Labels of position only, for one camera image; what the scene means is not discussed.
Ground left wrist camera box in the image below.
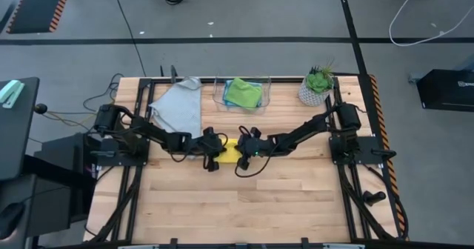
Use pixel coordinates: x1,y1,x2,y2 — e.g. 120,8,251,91
213,136,227,153

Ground black cable bundle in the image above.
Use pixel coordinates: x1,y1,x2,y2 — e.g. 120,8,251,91
83,73,125,113

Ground yellow microfiber towel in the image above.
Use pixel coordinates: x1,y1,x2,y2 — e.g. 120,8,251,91
216,138,241,164

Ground grey microfiber towel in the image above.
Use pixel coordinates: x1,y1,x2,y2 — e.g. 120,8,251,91
148,76,204,139

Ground black aluminium table frame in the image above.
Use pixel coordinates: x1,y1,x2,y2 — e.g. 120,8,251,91
90,76,408,249

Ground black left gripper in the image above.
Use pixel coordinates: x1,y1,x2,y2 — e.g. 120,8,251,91
192,126,225,173

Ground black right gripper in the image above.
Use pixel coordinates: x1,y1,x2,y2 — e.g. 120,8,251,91
236,127,273,170

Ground black equipment case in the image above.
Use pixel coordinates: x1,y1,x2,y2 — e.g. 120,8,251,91
416,69,474,113

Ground blue microfiber towel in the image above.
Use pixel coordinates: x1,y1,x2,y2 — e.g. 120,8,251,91
221,79,264,108

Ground orange black hazard tape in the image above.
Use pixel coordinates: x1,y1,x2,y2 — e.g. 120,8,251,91
369,74,407,239

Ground white floor cable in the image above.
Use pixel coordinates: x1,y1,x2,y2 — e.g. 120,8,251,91
388,0,474,47

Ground succulent in white patterned pot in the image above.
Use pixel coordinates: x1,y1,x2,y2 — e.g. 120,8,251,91
298,58,336,107

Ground clear plastic bin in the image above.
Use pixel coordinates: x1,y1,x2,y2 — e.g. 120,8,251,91
213,70,272,116

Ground black clamp posts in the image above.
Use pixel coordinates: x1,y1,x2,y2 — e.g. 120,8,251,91
158,64,179,84

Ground mint green stapler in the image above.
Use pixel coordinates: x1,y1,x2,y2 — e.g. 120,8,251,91
0,79,25,110

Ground green microfiber towel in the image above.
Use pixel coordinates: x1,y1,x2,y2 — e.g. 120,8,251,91
224,77,263,110

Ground black control box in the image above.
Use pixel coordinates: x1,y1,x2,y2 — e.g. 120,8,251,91
33,133,99,237

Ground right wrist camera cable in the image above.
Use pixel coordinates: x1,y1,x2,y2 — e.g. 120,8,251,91
234,145,278,179

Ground black side desk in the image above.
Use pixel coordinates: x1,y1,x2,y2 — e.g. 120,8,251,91
0,77,41,182

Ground black cylinder handle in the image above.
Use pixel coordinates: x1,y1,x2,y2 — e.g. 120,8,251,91
362,187,388,205

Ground thin black floor cable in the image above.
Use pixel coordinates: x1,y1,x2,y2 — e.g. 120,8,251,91
110,0,147,78

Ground black mouse with blue light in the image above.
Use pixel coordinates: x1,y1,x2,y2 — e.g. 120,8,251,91
0,202,26,242

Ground black mat with orange stripes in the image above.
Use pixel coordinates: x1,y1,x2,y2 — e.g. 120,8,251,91
5,0,73,34

